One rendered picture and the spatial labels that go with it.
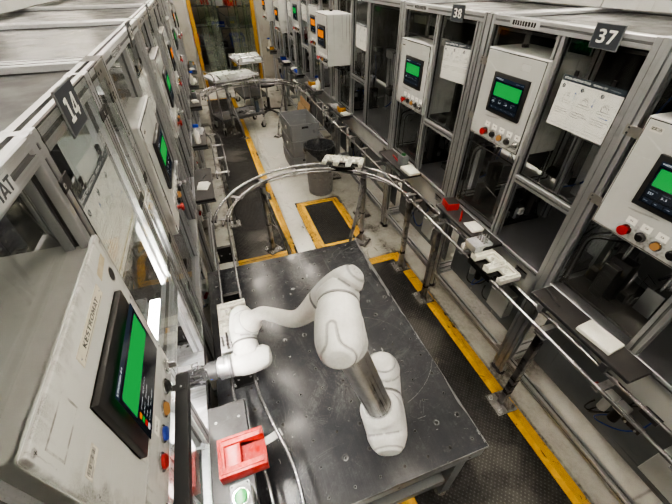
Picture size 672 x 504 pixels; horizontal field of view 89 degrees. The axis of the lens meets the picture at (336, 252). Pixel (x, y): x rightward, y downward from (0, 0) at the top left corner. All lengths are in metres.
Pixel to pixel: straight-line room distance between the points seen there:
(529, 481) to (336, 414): 1.26
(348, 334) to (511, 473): 1.75
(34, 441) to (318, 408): 1.31
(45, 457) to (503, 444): 2.32
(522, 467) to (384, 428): 1.29
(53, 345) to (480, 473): 2.20
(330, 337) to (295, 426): 0.82
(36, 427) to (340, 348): 0.61
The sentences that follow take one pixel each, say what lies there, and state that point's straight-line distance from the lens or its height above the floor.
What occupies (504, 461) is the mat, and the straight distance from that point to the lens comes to 2.52.
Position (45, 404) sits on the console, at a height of 1.82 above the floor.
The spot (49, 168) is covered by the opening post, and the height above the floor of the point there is 1.97.
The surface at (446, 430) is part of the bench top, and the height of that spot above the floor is 0.68.
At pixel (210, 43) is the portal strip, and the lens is 9.23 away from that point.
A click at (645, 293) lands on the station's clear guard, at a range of 1.92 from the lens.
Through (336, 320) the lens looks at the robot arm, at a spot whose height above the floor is 1.49.
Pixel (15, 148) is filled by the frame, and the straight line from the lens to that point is 0.68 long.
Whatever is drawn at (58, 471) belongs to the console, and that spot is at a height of 1.77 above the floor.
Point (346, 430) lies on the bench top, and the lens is 1.67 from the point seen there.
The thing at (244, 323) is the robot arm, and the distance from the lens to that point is 1.46.
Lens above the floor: 2.22
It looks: 40 degrees down
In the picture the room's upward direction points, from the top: 1 degrees counter-clockwise
